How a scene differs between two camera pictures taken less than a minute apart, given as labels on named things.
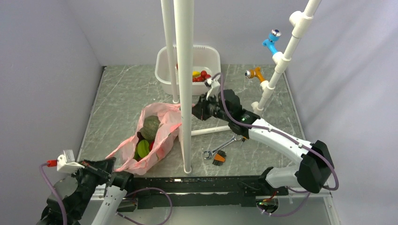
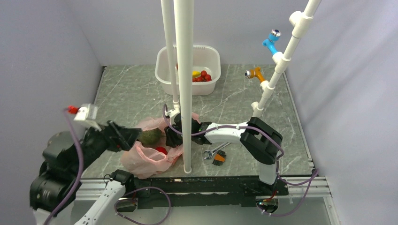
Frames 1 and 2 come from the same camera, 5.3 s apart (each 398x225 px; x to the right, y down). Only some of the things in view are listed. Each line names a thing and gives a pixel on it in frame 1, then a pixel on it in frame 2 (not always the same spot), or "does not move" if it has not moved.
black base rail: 171,191 does not move
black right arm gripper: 199,110 -> 172,140
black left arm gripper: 102,168 -> 119,137
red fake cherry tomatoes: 203,76 does not move
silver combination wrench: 236,137 does not move
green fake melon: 150,124 -> 150,138
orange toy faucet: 255,72 does not move
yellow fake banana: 196,74 does not move
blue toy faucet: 273,36 does not move
